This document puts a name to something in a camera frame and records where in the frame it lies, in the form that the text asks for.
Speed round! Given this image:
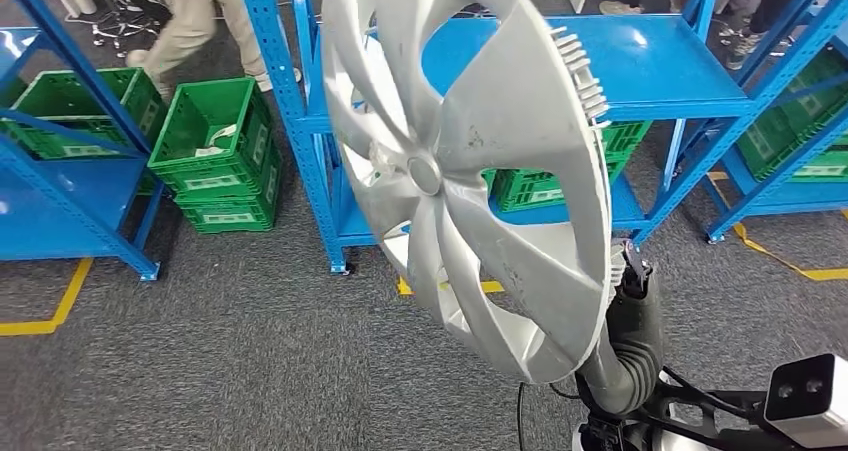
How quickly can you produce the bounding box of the blue metal shelf rack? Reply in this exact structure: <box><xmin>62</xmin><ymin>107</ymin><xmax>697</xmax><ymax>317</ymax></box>
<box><xmin>702</xmin><ymin>0</ymin><xmax>848</xmax><ymax>245</ymax></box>
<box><xmin>235</xmin><ymin>0</ymin><xmax>757</xmax><ymax>277</ymax></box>
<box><xmin>0</xmin><ymin>0</ymin><xmax>164</xmax><ymax>284</ymax></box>

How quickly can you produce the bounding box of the silver plastic wheel hubcap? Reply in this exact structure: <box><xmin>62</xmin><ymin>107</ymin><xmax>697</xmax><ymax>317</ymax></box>
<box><xmin>321</xmin><ymin>0</ymin><xmax>614</xmax><ymax>386</ymax></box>

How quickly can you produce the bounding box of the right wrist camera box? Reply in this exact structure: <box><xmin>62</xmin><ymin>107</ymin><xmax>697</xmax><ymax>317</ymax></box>
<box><xmin>763</xmin><ymin>353</ymin><xmax>848</xmax><ymax>451</ymax></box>

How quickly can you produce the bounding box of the black swivel stool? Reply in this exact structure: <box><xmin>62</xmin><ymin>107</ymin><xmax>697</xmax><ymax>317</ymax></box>
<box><xmin>91</xmin><ymin>0</ymin><xmax>162</xmax><ymax>50</ymax></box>

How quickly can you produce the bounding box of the folded green plastic crate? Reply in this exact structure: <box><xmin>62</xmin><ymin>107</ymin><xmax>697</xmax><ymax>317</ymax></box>
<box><xmin>178</xmin><ymin>209</ymin><xmax>280</xmax><ymax>235</ymax></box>
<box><xmin>173</xmin><ymin>192</ymin><xmax>281</xmax><ymax>217</ymax></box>

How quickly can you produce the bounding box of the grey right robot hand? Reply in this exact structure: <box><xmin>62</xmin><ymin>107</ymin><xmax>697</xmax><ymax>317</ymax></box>
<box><xmin>606</xmin><ymin>241</ymin><xmax>666</xmax><ymax>351</ymax></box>

